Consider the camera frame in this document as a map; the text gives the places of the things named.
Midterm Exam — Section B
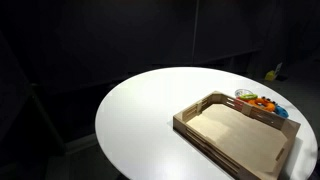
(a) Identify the green ring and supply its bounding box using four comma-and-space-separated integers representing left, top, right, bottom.
239, 93, 259, 101

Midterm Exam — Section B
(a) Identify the striped black and white ring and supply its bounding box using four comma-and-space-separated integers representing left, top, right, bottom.
261, 96, 276, 104

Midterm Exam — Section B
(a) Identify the orange textured ring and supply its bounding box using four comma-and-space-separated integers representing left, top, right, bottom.
248, 97, 277, 113

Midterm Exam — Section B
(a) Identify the light wooden slatted tray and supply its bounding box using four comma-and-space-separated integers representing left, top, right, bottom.
172, 90, 302, 180

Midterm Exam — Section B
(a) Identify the yellow box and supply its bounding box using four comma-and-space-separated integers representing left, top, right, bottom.
264, 70, 277, 82

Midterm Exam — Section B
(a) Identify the white card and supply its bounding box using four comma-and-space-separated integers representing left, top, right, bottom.
273, 62, 283, 75

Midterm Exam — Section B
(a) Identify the red ring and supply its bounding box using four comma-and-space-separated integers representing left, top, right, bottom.
233, 97, 251, 105

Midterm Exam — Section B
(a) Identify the clear plastic ring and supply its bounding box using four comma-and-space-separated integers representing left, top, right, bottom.
234, 88, 254, 98

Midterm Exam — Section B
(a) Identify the blue textured ring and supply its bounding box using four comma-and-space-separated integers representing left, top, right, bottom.
273, 104, 290, 119

